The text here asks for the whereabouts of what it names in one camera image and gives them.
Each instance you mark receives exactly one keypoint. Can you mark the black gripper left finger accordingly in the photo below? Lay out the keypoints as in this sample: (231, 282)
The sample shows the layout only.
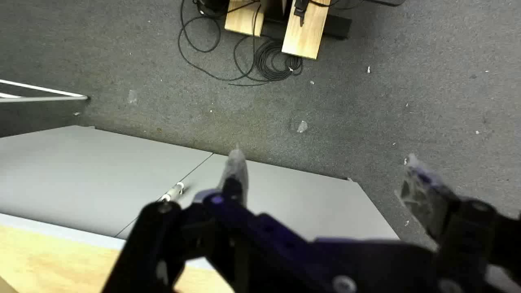
(236, 173)

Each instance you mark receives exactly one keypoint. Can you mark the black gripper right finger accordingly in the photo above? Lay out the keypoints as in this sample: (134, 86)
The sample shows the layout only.
(428, 195)

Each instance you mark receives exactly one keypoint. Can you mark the grey counter with wooden top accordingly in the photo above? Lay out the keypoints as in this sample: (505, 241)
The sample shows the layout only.
(81, 173)

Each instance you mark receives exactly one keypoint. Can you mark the light wooden plank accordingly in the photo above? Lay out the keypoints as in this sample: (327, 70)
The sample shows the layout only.
(306, 29)
(244, 16)

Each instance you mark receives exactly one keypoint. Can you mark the white metal rack frame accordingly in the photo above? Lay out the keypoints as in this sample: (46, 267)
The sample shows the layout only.
(37, 91)

